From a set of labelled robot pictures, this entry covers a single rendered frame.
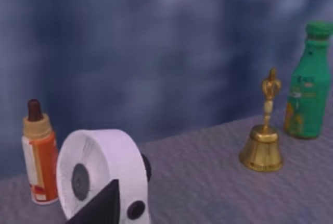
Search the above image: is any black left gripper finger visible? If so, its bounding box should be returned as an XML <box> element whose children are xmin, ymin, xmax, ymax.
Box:
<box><xmin>66</xmin><ymin>179</ymin><xmax>120</xmax><ymax>224</ymax></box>

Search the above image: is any white round desk fan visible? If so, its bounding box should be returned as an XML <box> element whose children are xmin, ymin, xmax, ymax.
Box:
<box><xmin>56</xmin><ymin>128</ymin><xmax>152</xmax><ymax>224</ymax></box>

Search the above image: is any orange white dropper bottle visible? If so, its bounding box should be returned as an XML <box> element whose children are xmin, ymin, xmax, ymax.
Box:
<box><xmin>22</xmin><ymin>99</ymin><xmax>60</xmax><ymax>206</ymax></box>

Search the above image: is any brass hand bell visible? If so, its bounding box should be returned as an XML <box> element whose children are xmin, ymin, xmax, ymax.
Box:
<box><xmin>238</xmin><ymin>68</ymin><xmax>285</xmax><ymax>173</ymax></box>

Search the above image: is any green plastic drink bottle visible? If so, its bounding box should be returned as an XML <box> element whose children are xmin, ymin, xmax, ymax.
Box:
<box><xmin>283</xmin><ymin>21</ymin><xmax>333</xmax><ymax>140</ymax></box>

